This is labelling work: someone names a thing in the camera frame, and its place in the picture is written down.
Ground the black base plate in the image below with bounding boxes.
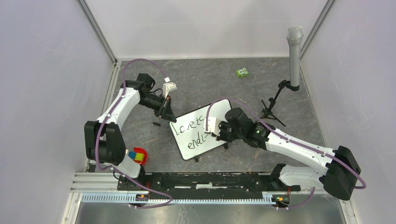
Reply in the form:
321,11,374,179
136,172,301,201

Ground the red bowl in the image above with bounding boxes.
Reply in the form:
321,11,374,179
133,147,148,165

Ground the white whiteboard black frame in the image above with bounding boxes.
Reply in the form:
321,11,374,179
169,105,226,161

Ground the green toy block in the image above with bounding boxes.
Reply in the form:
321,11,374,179
236,68,250,77

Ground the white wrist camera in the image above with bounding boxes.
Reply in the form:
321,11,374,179
162,77,177,98
204,117,221,136

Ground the aluminium frame rail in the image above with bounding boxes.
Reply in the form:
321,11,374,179
70,172,124,194

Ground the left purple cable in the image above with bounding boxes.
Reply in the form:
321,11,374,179
94,58,173,210

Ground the white slotted cable duct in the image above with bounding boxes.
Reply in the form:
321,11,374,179
81,191,276,205

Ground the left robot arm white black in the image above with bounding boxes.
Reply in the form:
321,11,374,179
84,73,177,190

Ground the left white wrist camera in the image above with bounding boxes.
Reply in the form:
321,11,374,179
162,77,177,98

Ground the colourful cube block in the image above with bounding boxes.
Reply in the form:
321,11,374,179
128,151,146,164

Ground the grey microphone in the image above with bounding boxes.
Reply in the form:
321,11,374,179
286,25,304,91

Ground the black microphone stand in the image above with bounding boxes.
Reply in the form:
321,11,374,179
260,80,300,127

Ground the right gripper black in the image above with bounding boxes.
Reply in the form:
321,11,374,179
212,119,245,143

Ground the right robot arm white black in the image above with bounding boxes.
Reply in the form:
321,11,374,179
204,107,366,201

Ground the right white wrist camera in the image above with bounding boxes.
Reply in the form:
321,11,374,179
204,117,221,136

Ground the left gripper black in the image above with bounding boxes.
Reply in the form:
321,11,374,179
138,93,177,123

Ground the purple cable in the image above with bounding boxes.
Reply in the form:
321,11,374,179
94,58,173,210
205,97,367,210

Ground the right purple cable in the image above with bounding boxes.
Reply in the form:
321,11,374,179
205,97,367,210

